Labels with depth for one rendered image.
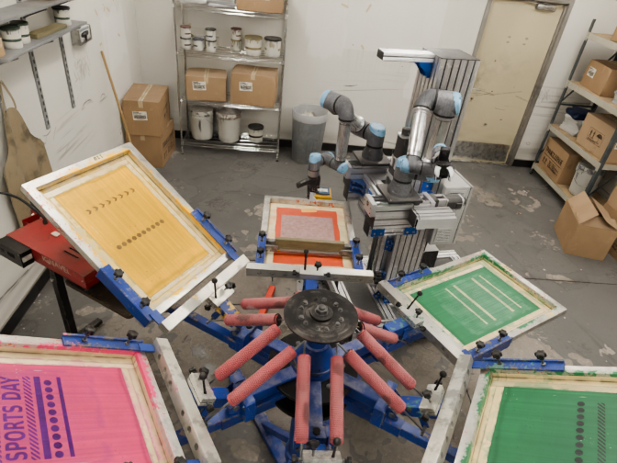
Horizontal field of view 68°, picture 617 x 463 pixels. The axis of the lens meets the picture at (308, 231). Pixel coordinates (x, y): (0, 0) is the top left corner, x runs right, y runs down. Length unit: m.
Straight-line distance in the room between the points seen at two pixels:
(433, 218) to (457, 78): 0.82
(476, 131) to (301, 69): 2.55
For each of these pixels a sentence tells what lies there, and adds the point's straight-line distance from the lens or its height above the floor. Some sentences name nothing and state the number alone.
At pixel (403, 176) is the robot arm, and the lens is 2.77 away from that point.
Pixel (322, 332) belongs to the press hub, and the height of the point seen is 1.31.
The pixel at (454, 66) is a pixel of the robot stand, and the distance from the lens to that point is 2.84.
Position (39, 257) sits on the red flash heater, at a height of 1.07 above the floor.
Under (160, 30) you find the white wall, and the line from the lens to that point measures 6.14.
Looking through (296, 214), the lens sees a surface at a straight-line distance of 3.05.
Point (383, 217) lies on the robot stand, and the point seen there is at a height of 1.12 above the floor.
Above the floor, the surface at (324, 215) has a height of 0.95.
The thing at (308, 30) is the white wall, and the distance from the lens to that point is 5.92.
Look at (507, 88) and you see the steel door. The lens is 6.71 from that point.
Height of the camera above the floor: 2.58
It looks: 34 degrees down
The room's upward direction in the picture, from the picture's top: 7 degrees clockwise
